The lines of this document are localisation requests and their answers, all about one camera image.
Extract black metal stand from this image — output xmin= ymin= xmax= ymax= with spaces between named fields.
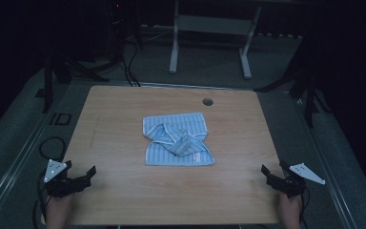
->
xmin=35 ymin=55 xmax=111 ymax=115
xmin=253 ymin=31 xmax=332 ymax=129

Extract person's right hand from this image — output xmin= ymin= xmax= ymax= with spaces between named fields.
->
xmin=277 ymin=192 xmax=303 ymax=229

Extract blue striped towel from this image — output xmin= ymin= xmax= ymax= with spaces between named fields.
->
xmin=142 ymin=112 xmax=216 ymax=167

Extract person's left hand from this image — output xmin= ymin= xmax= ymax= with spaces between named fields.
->
xmin=45 ymin=193 xmax=74 ymax=229

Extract metal floor rail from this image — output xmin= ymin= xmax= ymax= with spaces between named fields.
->
xmin=0 ymin=83 xmax=87 ymax=223
xmin=290 ymin=92 xmax=360 ymax=229

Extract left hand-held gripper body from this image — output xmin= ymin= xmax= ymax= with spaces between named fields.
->
xmin=43 ymin=159 xmax=92 ymax=198

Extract black looped floor cable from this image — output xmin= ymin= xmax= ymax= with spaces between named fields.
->
xmin=38 ymin=135 xmax=68 ymax=162

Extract black floor cables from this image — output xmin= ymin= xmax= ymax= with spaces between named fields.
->
xmin=120 ymin=39 xmax=142 ymax=88

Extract white metal desk frame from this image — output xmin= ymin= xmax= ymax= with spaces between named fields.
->
xmin=169 ymin=0 xmax=263 ymax=80

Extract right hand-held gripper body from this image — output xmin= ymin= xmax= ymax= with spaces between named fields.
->
xmin=266 ymin=162 xmax=327 ymax=198

